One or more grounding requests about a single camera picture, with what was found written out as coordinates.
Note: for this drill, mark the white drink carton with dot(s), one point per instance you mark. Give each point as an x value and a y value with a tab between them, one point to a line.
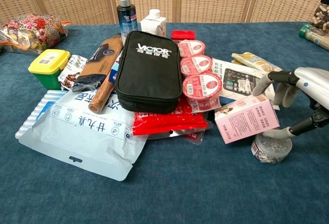
153	25

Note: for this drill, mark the clear round paperclip jar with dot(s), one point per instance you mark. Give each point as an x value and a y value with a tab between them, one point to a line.
272	149

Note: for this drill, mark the blue white small box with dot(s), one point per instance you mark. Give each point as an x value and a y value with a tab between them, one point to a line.
114	73

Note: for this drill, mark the clear jar of nuts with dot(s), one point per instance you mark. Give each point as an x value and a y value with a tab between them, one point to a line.
321	13

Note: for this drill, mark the brown dark blue pasta pack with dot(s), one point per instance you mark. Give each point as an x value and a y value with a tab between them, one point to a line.
99	62

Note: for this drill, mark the brown paper wrapped roll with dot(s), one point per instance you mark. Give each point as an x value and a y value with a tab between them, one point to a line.
102	93

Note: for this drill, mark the small red box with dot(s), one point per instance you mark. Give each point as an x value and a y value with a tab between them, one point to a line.
183	35

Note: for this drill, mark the black Victor zip pouch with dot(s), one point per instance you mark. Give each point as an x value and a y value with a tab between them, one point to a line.
149	72

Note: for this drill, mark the pink cup three-pack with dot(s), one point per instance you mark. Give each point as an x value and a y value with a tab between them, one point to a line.
198	75

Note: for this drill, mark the dark blue pump bottle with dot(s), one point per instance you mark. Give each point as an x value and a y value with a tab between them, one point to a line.
126	13

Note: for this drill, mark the red flat snack packet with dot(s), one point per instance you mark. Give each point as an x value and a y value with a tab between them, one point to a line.
167	121

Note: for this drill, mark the colourful red candy bag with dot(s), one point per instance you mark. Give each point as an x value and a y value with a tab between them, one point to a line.
30	32

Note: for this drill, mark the yellow cream snack packet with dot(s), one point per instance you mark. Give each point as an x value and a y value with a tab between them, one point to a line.
254	60

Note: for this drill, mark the large pale blue pouch bag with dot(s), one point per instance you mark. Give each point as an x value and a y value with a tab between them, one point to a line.
79	131

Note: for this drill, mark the white brown chocolate snack bag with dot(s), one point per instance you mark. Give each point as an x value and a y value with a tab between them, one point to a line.
72	72

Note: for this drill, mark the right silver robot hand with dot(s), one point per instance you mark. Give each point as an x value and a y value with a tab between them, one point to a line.
308	82

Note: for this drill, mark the green capped cylinder container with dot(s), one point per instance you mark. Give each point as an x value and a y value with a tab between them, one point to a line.
313	36

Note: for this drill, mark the white calculator package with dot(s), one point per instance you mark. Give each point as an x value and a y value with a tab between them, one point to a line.
239	80

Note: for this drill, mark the yellow green lidded container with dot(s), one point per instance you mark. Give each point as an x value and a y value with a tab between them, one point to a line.
48	67

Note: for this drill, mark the pink paper box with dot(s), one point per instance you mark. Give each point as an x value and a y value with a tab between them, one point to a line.
246	118

